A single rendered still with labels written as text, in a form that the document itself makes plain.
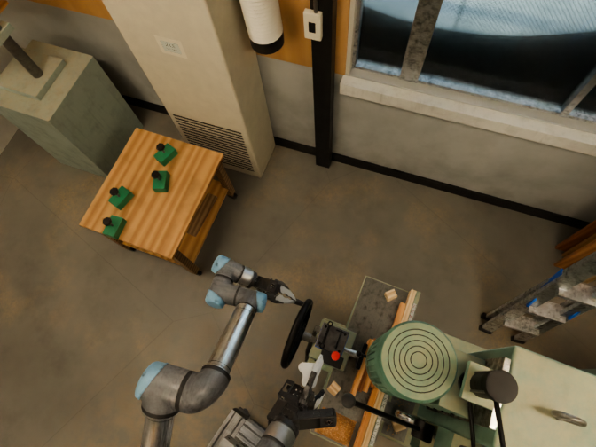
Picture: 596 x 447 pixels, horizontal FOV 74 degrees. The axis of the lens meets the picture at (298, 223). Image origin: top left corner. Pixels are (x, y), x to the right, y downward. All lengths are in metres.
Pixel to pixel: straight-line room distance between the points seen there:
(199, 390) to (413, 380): 0.62
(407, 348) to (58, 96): 2.31
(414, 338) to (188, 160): 1.72
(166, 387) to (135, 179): 1.40
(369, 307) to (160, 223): 1.21
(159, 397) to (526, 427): 0.93
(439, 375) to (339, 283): 1.61
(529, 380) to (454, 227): 1.82
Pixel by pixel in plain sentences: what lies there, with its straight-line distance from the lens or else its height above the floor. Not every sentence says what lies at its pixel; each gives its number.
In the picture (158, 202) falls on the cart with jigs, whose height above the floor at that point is 0.53.
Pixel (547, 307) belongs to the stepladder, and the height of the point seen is 0.51.
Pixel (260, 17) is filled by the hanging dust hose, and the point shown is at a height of 1.28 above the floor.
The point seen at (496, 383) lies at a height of 1.62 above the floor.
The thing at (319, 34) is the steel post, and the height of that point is 1.18.
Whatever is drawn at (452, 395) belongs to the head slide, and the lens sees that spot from 1.08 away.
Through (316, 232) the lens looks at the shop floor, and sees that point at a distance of 2.61.
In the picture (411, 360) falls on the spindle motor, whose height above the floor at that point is 1.51.
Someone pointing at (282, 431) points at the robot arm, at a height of 1.39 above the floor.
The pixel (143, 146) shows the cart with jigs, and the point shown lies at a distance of 2.51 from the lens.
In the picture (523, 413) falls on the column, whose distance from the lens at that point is 1.03.
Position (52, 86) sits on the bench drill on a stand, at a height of 0.70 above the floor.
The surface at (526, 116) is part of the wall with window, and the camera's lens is 2.17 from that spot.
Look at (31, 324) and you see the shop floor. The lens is 3.08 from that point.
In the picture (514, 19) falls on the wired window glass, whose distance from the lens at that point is 1.89.
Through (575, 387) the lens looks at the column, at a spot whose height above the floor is 1.52.
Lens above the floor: 2.46
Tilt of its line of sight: 69 degrees down
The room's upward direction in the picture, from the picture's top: 10 degrees counter-clockwise
